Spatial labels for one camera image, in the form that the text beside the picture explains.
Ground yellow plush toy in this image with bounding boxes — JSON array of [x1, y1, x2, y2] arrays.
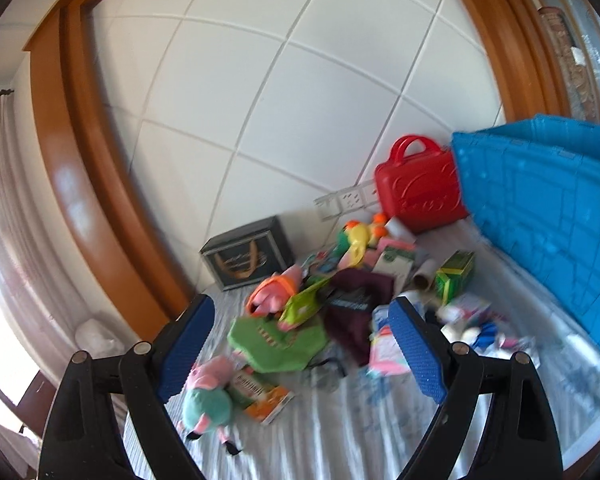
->
[[336, 214, 391, 268]]

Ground pink plush toy orange dress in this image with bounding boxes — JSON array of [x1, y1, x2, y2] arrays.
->
[[245, 266, 308, 322]]

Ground pink packet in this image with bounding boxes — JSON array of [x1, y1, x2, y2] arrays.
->
[[369, 325, 412, 379]]

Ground blue plastic crate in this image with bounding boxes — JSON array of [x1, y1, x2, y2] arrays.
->
[[450, 114, 600, 354]]

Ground white cloth-covered desktop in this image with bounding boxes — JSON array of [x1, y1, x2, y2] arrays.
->
[[122, 220, 600, 480]]

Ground cardboard roll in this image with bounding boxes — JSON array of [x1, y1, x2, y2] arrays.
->
[[412, 257, 439, 292]]

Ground green cardboard box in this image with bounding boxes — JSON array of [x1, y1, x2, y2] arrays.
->
[[434, 250, 476, 306]]

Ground orange and white box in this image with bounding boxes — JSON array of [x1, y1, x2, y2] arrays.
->
[[230, 367, 296, 426]]

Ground white plastic bag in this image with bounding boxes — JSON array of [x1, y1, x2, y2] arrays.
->
[[75, 317, 127, 357]]

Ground green cloth bag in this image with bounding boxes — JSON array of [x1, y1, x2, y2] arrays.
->
[[227, 316, 330, 374]]

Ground white wall sockets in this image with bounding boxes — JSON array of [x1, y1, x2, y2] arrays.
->
[[314, 185, 381, 222]]

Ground blue small toy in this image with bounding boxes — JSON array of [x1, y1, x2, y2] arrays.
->
[[472, 322, 502, 352]]

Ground maroon cloth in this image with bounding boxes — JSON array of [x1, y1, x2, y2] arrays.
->
[[322, 268, 396, 367]]

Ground white box green print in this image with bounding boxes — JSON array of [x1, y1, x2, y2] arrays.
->
[[372, 250, 416, 291]]

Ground white curtain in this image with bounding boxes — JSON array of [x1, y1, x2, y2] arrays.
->
[[0, 91, 83, 378]]

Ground red plastic carry case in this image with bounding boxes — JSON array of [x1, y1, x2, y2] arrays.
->
[[374, 135, 471, 234]]

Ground white tube bottle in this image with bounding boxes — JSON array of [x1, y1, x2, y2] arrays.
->
[[385, 217, 417, 242]]

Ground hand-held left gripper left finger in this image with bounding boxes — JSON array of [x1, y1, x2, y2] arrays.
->
[[39, 294, 217, 480]]

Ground wooden frame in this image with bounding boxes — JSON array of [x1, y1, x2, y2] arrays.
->
[[24, 0, 573, 332]]

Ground pink pig plush teal dress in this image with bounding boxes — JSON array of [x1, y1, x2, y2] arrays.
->
[[177, 355, 244, 456]]

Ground ornate picture frame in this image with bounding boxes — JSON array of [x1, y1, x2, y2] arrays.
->
[[537, 7, 600, 122]]

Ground pink flat pack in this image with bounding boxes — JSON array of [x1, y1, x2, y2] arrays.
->
[[377, 237, 417, 254]]

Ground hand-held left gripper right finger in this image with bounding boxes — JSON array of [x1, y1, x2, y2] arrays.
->
[[387, 296, 566, 480]]

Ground yellow-green snack packet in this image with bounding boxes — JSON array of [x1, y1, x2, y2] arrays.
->
[[280, 280, 331, 332]]

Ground black gift box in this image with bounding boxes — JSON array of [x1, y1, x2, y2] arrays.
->
[[200, 216, 296, 292]]

